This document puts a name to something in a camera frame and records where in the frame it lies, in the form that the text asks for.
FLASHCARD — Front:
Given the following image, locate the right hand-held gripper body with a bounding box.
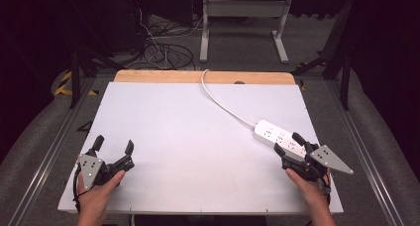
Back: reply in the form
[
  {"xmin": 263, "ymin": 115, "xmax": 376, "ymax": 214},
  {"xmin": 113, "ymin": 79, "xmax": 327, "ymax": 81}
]
[{"xmin": 281, "ymin": 144, "xmax": 355, "ymax": 183}]

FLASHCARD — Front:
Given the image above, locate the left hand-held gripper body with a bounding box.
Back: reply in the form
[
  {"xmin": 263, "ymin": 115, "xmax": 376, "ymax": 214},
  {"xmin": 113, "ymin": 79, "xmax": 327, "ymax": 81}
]
[{"xmin": 76, "ymin": 149, "xmax": 136, "ymax": 191}]

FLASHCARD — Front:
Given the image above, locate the white power strip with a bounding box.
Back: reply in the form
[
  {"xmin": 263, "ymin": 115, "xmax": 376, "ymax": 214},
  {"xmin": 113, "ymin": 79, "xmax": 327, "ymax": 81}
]
[{"xmin": 253, "ymin": 119, "xmax": 308, "ymax": 163}]

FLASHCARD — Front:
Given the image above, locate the person's left hand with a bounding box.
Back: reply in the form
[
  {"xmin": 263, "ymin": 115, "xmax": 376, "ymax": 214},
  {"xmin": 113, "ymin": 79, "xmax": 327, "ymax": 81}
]
[{"xmin": 76, "ymin": 169, "xmax": 127, "ymax": 216}]

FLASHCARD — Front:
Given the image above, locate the person's right hand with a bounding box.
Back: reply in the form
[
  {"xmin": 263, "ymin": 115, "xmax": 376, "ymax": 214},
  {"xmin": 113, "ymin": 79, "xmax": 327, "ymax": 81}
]
[{"xmin": 285, "ymin": 168, "xmax": 332, "ymax": 212}]

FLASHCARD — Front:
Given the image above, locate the yellow black hazard tape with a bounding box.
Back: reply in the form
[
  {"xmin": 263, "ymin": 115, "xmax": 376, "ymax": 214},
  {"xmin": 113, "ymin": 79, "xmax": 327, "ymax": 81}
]
[{"xmin": 53, "ymin": 70, "xmax": 99, "ymax": 97}]

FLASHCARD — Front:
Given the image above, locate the black metal stand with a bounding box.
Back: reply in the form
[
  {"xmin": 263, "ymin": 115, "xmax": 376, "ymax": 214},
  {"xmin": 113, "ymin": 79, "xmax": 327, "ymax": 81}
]
[
  {"xmin": 291, "ymin": 0, "xmax": 356, "ymax": 111},
  {"xmin": 62, "ymin": 0, "xmax": 128, "ymax": 110}
]

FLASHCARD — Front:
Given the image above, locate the wooden board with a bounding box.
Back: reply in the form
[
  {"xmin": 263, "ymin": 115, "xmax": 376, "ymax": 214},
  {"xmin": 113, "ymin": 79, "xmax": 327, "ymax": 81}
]
[{"xmin": 113, "ymin": 69, "xmax": 296, "ymax": 86}]

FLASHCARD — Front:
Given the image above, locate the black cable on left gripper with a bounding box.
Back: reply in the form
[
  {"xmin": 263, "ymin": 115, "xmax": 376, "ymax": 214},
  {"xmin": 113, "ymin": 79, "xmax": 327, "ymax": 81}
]
[{"xmin": 72, "ymin": 163, "xmax": 92, "ymax": 214}]

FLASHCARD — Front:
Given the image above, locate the white power strip cable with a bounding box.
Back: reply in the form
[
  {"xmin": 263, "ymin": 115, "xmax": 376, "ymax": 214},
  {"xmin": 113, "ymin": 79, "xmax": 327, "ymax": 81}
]
[{"xmin": 200, "ymin": 68, "xmax": 258, "ymax": 128}]

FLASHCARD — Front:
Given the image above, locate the tangle of cables on floor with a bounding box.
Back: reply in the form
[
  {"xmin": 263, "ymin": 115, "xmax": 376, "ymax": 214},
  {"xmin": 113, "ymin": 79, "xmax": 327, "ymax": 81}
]
[{"xmin": 130, "ymin": 0, "xmax": 212, "ymax": 71}]

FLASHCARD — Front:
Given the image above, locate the white metal desk frame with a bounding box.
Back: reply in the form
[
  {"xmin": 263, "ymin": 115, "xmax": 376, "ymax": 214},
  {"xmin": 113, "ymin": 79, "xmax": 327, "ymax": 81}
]
[{"xmin": 199, "ymin": 0, "xmax": 294, "ymax": 64}]

